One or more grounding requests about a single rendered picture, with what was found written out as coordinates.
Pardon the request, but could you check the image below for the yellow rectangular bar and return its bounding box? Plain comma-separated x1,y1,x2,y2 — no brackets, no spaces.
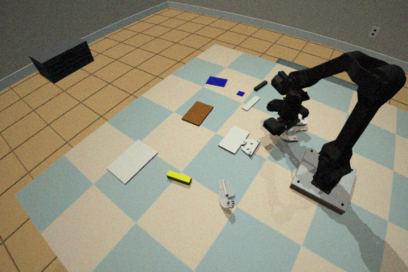
167,170,192,185

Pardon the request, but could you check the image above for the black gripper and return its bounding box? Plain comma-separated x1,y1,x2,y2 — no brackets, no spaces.
263,102,309,136

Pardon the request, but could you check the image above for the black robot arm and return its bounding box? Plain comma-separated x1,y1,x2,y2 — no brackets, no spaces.
267,50,407,195

